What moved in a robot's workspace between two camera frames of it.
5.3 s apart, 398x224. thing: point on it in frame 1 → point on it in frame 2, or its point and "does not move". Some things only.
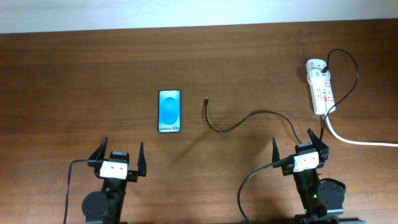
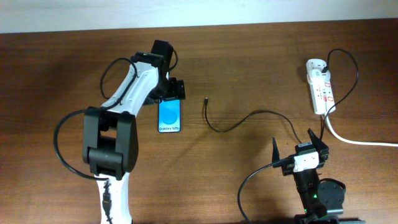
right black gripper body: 287,169 does not move
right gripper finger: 277,163 does not move
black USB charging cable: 323,70 does not move
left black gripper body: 132,175 → 170,89
